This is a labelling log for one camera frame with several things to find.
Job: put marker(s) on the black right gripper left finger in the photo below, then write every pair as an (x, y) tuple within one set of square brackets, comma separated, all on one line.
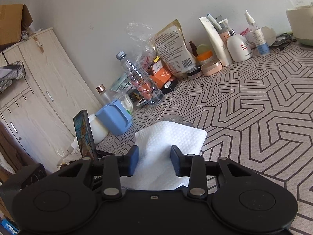
[(130, 161)]

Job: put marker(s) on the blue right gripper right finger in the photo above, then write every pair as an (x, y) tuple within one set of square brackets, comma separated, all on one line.
[(181, 163)]

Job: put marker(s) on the white cleaning cloth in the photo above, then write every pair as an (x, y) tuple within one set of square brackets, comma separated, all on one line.
[(154, 170)]

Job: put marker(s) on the blue plastic jug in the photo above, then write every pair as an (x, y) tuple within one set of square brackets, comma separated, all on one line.
[(115, 117)]

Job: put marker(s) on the smartphone on stand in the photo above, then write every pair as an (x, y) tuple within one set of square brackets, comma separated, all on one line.
[(84, 135)]

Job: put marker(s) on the copper cap glass bottle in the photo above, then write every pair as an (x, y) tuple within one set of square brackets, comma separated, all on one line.
[(107, 95)]

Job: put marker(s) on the upright clear water bottle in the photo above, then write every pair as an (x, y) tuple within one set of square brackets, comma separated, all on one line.
[(141, 80)]

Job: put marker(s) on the orange cardboard box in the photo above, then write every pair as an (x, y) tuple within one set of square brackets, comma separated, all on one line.
[(159, 73)]

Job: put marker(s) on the black lid round jar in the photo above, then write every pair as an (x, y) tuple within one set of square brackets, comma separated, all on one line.
[(194, 73)]

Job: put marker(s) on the pink round cosmetic jar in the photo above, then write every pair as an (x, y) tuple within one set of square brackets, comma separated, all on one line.
[(211, 67)]

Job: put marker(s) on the wooden cabinet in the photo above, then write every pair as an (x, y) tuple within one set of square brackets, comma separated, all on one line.
[(38, 109)]

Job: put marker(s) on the orange lid jar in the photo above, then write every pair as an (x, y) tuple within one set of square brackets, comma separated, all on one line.
[(204, 54)]

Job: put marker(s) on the beige printed food bag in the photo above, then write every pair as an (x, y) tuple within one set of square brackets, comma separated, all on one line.
[(171, 47)]

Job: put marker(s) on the clear plastic bag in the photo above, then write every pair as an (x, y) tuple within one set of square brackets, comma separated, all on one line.
[(143, 50)]

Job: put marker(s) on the white cosmetic tube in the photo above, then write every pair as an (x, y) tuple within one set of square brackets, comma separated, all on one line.
[(217, 43)]

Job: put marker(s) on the white pump lotion bottle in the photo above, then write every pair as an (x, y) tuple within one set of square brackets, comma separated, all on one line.
[(237, 44)]

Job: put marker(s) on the clear spray bottle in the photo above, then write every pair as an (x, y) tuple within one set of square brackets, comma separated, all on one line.
[(257, 34)]

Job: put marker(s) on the glass electric kettle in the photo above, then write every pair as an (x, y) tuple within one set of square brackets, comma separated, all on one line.
[(300, 19)]

